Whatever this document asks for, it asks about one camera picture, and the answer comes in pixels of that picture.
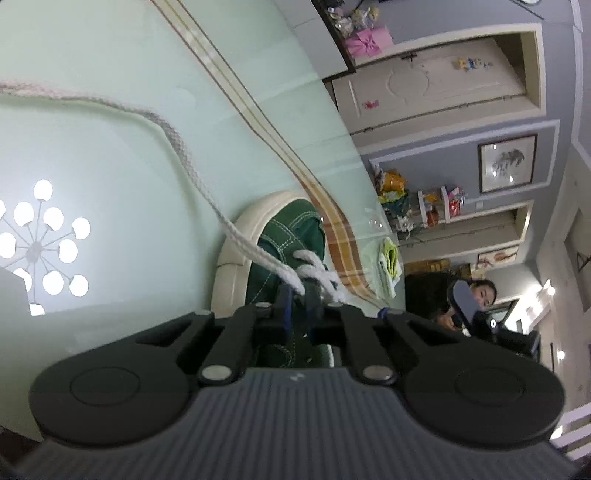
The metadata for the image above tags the white shoelace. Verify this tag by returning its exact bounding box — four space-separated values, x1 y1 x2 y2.
1 81 348 304

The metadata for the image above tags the green canvas sneaker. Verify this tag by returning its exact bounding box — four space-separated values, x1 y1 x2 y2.
199 191 345 383

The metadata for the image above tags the woman in black clothes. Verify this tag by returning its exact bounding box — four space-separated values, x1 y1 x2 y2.
405 272 498 331

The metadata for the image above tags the yellow white folded cloth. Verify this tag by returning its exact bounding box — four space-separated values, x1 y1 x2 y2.
378 237 402 298

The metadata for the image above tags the cardboard boxes and bags pile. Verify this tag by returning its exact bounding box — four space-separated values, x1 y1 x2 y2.
373 165 414 233

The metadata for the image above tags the framed ink painting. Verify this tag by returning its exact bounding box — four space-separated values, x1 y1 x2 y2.
478 134 538 194

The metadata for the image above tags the white interior door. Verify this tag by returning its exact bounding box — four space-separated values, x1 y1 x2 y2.
334 37 526 134

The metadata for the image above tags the flower bouquet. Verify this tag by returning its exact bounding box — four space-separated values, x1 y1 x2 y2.
331 6 381 38

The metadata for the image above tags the white TV cabinet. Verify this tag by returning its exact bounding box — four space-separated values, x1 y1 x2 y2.
273 0 356 80

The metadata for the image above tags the white wall shelf with items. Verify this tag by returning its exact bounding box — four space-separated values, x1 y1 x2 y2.
418 186 465 228

